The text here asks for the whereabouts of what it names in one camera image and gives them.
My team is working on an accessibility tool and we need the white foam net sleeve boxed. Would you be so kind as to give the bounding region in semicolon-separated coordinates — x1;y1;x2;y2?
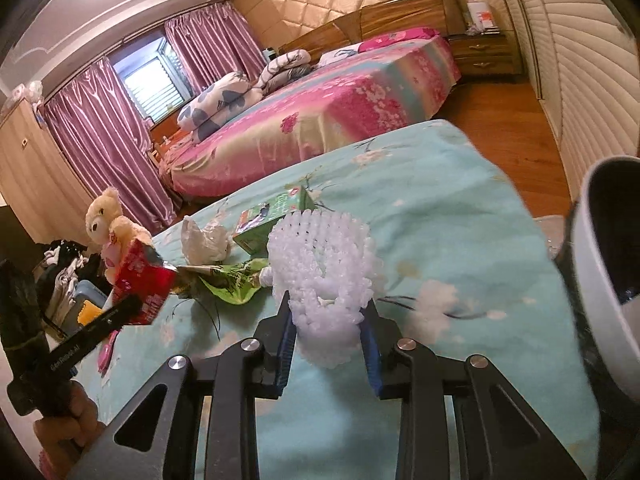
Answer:
266;209;383;371

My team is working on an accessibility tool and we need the window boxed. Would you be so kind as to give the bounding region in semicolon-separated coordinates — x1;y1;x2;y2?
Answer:
111;42;188;123

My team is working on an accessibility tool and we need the grey white striped quilt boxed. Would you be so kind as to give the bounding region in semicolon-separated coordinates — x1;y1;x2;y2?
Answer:
257;49;313;93

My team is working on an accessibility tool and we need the wooden headboard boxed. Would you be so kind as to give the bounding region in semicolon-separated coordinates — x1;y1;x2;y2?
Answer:
277;0;468;56

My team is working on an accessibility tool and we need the wooden nightstand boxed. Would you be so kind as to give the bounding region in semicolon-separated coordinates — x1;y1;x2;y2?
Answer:
446;32;523;81

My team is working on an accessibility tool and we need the pink floral pillow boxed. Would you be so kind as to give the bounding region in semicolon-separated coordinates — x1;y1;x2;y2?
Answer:
357;27;441;53

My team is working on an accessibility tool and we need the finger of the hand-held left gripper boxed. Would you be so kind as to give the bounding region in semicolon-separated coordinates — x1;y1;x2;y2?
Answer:
97;294;144;336

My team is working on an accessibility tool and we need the wide pink satin curtain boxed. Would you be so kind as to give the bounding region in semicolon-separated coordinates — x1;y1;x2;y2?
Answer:
42;57;176;233

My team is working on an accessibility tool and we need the pink hair brush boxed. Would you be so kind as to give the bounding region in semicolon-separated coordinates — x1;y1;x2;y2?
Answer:
97;330;121;376

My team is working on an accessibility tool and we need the person's left forearm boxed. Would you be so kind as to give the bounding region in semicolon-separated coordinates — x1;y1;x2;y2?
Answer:
37;450;68;480

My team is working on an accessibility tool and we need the teal floral tablecloth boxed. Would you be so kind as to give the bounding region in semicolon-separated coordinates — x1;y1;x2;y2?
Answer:
67;120;601;480

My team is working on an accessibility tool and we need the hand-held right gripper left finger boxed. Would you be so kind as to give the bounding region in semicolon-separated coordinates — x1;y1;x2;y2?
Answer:
65;291;298;480

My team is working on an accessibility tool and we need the pile of clothes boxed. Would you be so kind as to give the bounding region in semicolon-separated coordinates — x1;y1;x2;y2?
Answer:
42;240;101;333

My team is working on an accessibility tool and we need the bed with pink floral sheet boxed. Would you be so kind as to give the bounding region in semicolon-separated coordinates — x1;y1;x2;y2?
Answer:
160;35;463;198

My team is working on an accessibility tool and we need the small wooden chair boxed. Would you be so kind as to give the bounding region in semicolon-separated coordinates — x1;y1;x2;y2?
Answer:
152;132;177;162

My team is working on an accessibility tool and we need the white orange paper bag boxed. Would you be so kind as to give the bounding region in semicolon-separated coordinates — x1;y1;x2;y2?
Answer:
467;0;498;31

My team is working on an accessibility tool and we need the cream teddy bear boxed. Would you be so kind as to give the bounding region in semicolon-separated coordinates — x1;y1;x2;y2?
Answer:
84;187;156;281

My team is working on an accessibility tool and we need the narrow pink satin curtain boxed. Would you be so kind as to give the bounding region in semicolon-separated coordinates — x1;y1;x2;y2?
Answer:
164;2;266;96

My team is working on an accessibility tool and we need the white quilt blue leaf print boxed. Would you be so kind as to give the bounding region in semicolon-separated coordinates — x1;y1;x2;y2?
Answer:
176;71;263;143

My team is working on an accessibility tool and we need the light wooden cabinet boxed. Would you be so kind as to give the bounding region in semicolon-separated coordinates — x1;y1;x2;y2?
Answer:
0;97;96;246

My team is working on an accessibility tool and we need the red snack bag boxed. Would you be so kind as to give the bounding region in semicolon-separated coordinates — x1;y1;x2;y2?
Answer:
112;239;178;328

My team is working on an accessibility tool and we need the green snack wrapper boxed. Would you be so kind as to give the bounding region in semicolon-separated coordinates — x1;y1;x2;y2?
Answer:
177;257;273;306

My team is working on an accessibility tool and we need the white trash bin black liner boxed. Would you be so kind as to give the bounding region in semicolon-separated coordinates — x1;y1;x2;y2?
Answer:
552;155;640;433

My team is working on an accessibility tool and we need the white plastic bag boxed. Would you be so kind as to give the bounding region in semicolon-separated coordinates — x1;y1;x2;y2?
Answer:
181;215;233;265

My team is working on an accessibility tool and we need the cream louvred wardrobe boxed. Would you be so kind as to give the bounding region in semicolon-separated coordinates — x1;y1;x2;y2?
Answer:
492;0;640;201

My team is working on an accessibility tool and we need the person's left hand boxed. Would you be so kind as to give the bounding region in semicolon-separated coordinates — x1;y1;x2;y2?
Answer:
34;380;107;461

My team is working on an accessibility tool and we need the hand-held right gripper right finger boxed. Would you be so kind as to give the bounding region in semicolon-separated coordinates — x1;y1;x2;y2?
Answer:
357;299;590;480

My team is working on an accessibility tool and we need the white pillow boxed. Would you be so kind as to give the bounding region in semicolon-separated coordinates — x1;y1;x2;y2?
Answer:
317;45;363;66

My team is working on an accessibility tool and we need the green drink carton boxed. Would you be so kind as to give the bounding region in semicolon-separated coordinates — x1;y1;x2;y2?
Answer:
232;186;316;256

